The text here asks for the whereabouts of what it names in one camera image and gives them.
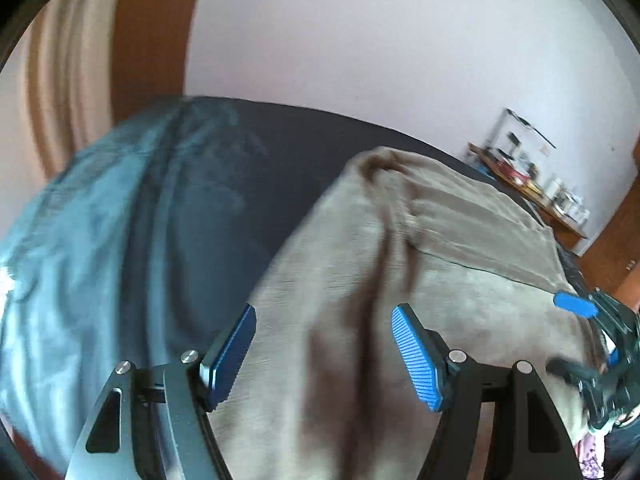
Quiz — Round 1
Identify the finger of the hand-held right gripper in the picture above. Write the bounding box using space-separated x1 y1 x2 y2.
546 350 636 431
553 287 633 346

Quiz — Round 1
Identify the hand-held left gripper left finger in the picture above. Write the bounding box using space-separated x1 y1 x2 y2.
65 302 258 480

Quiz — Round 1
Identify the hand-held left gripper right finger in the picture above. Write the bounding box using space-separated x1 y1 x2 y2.
391 304 583 480

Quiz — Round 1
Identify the taupe fleece garment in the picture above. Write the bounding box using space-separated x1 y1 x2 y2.
200 146 608 480

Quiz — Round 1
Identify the pink floral cloth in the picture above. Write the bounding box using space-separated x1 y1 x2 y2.
575 432 608 480

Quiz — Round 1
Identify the wooden desk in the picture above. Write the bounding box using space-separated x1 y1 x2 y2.
467 142 588 248

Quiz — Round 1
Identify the red box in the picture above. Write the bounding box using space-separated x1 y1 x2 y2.
495 157 531 183

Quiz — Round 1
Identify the teal bed cover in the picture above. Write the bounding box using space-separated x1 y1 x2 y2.
0 95 586 480

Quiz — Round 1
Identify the black desk lamp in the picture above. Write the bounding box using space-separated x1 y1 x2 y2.
487 107 557 156

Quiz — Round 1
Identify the beige curtain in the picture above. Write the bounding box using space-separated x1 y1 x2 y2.
0 0 126 186

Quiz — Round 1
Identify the brown wooden panel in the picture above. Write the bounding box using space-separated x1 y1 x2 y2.
107 0 208 126

